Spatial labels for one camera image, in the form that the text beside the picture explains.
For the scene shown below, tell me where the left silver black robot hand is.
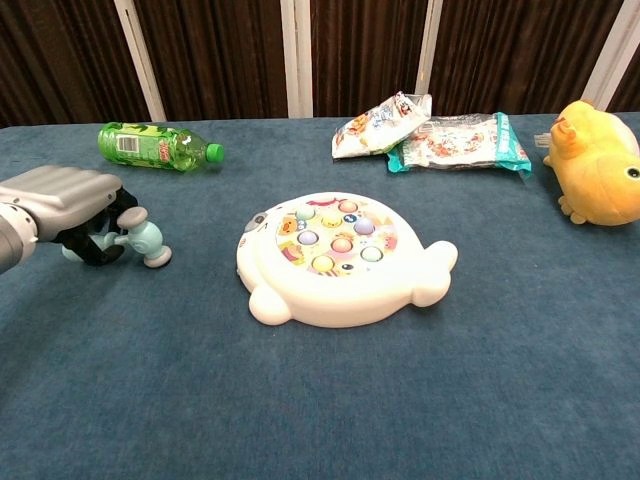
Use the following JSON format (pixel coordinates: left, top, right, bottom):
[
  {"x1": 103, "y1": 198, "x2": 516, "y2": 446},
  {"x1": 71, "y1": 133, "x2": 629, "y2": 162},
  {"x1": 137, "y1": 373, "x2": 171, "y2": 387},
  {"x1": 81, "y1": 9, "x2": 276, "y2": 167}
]
[{"x1": 0, "y1": 165, "x2": 140, "y2": 268}]

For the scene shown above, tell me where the light blue toy hammer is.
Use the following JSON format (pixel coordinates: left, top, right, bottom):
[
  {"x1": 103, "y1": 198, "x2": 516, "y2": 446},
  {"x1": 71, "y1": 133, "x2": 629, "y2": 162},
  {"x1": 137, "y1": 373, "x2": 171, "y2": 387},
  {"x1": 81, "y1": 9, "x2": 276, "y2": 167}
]
[{"x1": 62, "y1": 206, "x2": 174, "y2": 270}]

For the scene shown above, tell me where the white seal toy board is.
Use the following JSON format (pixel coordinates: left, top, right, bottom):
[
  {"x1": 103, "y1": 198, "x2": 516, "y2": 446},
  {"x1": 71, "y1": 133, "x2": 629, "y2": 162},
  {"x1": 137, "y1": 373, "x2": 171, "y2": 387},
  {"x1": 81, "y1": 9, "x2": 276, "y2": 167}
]
[{"x1": 235, "y1": 191, "x2": 460, "y2": 330}]

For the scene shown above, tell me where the green plastic drink bottle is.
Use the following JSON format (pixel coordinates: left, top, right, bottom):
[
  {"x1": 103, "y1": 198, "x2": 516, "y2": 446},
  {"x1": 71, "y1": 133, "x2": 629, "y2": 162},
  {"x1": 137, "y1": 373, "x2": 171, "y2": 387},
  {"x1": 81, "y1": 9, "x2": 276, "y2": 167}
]
[{"x1": 97, "y1": 121, "x2": 226, "y2": 174}]

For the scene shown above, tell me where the white cartoon snack bag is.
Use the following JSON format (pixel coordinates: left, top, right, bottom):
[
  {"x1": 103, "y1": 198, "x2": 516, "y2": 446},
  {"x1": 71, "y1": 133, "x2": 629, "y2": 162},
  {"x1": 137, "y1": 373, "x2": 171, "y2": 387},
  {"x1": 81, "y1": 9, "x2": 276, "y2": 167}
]
[{"x1": 331, "y1": 90, "x2": 434, "y2": 161}]

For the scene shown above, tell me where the blue felt table cover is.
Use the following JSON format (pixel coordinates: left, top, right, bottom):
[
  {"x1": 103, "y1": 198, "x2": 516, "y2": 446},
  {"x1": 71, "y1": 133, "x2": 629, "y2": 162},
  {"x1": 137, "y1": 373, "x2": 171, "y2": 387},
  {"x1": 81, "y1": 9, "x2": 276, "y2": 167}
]
[{"x1": 0, "y1": 111, "x2": 640, "y2": 480}]

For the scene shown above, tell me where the teal-edged clear snack bag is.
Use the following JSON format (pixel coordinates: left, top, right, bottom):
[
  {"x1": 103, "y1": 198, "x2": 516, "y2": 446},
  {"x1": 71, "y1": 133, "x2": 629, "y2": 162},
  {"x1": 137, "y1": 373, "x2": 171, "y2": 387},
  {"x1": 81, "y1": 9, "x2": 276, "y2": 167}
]
[{"x1": 385, "y1": 111, "x2": 533, "y2": 183}]

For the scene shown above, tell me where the yellow plush duck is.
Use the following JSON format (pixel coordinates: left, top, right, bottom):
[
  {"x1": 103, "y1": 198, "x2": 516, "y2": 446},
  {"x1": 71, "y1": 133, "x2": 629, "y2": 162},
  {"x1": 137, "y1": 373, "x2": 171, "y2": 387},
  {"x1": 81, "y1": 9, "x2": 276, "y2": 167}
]
[{"x1": 533, "y1": 98, "x2": 640, "y2": 228}]

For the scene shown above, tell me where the white frame post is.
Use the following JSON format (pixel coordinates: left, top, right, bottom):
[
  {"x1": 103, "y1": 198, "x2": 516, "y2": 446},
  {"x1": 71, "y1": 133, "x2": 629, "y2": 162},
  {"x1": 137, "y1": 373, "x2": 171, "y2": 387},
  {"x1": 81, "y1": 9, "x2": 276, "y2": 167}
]
[
  {"x1": 581, "y1": 0, "x2": 640, "y2": 112},
  {"x1": 414, "y1": 0, "x2": 448, "y2": 99},
  {"x1": 279, "y1": 0, "x2": 315, "y2": 120},
  {"x1": 113, "y1": 0, "x2": 168, "y2": 123}
]

